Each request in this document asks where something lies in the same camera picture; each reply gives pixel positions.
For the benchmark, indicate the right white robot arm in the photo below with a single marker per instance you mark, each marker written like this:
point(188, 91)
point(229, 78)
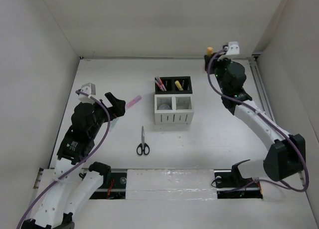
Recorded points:
point(286, 153)

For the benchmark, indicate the yellow highlighter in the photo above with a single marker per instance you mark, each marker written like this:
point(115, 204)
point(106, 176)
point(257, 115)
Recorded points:
point(178, 85)

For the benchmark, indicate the clear jar of clips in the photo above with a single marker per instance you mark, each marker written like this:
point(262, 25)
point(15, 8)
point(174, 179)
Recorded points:
point(164, 107)

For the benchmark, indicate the orange highlighter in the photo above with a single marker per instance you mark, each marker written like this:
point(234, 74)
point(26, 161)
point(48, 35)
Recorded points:
point(209, 51)

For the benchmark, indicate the pink highlighter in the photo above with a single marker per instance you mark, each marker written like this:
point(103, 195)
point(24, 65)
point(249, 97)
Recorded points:
point(133, 101)

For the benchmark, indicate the black two-slot pen holder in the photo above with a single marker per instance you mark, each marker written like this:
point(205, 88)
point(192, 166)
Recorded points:
point(171, 88)

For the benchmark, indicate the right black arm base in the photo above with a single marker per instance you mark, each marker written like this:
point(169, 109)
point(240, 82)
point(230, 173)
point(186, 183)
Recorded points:
point(231, 185)

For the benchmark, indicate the pink red pen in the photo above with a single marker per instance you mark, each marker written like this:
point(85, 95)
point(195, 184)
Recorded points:
point(161, 87)

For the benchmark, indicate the black handled scissors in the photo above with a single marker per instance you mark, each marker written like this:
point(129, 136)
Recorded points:
point(143, 148)

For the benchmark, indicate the orange pen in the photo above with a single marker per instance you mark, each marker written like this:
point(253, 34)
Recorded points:
point(164, 88)

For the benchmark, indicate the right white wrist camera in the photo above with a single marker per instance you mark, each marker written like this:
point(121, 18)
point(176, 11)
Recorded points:
point(231, 49)

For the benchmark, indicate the green highlighter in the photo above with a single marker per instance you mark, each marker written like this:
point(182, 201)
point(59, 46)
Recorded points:
point(113, 123)

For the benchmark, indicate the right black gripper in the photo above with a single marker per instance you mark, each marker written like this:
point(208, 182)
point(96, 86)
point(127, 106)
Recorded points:
point(215, 62)

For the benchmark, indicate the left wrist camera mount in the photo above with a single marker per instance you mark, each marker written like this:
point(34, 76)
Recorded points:
point(88, 88)

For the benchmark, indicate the white two-slot pen holder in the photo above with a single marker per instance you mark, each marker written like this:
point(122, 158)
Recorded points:
point(181, 112)

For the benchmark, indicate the aluminium rail right side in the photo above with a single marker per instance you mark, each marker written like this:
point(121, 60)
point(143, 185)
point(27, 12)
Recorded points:
point(263, 97)

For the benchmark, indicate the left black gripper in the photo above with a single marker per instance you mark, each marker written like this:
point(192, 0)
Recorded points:
point(117, 109)

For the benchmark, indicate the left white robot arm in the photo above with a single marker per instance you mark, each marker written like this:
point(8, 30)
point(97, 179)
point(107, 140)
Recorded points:
point(58, 204)

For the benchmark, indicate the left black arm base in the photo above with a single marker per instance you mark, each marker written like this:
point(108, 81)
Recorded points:
point(114, 189)

